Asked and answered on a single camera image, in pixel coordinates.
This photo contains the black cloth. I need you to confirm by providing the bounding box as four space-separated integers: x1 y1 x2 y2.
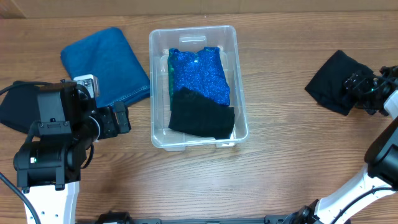
1 84 40 134
169 88 235 140
305 50 373 116

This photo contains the blue sparkly cloth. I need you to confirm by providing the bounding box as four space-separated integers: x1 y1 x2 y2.
167 47 230 106

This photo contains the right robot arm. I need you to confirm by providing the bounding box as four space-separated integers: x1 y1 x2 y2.
264 66 397 223

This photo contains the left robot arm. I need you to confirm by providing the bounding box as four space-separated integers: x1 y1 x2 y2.
13 82 131 223

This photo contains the folded blue denim cloth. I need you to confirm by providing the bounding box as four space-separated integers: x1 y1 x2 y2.
60 27 150 108

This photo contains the clear plastic storage bin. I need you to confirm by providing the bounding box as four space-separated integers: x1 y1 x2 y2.
149 25 249 152

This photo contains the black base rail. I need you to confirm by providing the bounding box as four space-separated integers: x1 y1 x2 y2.
76 210 352 224

